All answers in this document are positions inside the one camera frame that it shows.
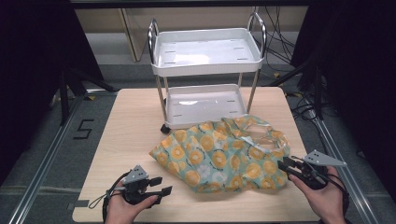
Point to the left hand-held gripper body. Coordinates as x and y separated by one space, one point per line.
135 186

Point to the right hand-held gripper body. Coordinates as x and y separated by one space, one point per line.
314 174

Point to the lemon print fabric bag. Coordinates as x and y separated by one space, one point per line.
218 155

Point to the white two-tier cart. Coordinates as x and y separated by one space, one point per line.
205 53

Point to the person's left hand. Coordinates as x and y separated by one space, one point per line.
121 211

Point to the person's right hand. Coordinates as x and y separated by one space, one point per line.
327 202

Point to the black metal stand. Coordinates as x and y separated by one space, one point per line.
317 93
64 99

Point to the black curtain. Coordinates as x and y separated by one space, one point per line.
31 62
364 77

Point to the beige wooden cabinet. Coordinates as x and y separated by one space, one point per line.
134 34

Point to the aluminium floor rail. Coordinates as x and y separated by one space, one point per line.
40 168
345 174

